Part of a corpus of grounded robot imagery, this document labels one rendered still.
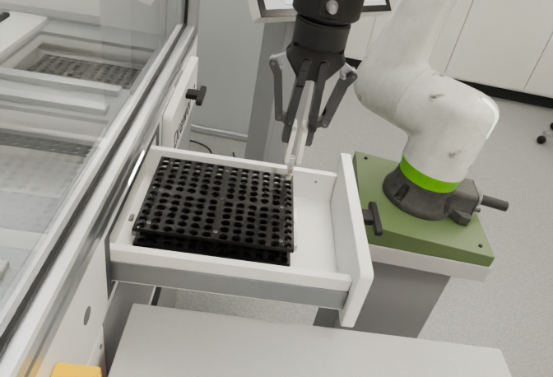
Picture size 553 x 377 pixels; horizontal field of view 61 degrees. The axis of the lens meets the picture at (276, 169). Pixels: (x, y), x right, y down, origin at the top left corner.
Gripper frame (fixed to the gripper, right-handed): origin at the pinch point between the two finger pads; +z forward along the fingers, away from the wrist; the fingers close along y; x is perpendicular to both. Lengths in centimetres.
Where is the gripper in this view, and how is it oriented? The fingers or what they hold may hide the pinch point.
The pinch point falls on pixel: (295, 142)
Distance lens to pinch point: 74.8
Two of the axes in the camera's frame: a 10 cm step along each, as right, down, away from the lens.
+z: -1.7, 8.1, 5.7
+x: 0.2, -5.7, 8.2
